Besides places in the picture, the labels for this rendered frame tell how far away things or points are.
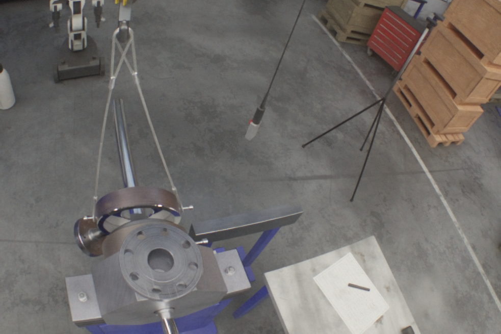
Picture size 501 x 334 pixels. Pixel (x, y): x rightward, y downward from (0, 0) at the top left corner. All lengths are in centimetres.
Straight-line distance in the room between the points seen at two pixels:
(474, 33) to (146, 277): 441
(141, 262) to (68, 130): 237
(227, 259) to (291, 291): 45
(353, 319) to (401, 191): 229
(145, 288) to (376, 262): 140
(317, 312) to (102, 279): 104
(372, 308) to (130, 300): 129
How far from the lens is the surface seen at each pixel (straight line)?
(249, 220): 182
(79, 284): 137
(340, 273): 189
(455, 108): 465
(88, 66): 367
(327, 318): 178
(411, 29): 539
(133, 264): 105
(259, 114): 196
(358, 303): 189
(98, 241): 168
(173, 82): 374
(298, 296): 174
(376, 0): 578
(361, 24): 586
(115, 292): 119
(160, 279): 104
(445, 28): 486
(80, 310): 134
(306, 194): 318
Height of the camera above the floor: 241
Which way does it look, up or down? 48 degrees down
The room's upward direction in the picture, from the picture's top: 21 degrees clockwise
